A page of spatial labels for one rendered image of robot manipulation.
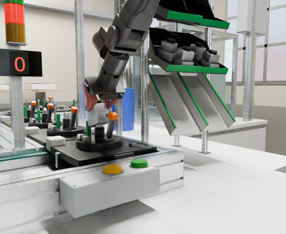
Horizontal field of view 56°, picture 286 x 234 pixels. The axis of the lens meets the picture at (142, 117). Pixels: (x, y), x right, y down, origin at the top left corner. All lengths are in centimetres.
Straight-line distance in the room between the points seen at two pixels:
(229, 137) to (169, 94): 118
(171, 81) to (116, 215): 59
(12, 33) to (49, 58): 387
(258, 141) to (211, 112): 143
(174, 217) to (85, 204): 20
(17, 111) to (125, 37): 40
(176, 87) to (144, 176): 51
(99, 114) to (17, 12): 35
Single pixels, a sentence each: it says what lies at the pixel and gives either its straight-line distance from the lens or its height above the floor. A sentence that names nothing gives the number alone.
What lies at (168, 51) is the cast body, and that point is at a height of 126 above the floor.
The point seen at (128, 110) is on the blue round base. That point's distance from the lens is 173.
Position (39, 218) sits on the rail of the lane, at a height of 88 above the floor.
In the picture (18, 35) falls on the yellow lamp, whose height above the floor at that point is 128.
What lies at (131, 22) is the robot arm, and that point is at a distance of 63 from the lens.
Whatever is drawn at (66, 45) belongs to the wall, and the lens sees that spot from 482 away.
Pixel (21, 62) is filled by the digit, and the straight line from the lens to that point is 82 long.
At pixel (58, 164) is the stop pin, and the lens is 76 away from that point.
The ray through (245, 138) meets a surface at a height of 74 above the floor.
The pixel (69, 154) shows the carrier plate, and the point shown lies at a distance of 72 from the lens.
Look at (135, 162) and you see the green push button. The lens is 62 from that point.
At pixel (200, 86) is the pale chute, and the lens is 114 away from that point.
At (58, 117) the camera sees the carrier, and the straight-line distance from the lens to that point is 106.
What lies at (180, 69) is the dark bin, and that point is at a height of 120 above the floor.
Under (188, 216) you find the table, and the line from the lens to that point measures 64.
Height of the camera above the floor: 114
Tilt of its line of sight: 6 degrees down
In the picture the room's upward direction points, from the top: straight up
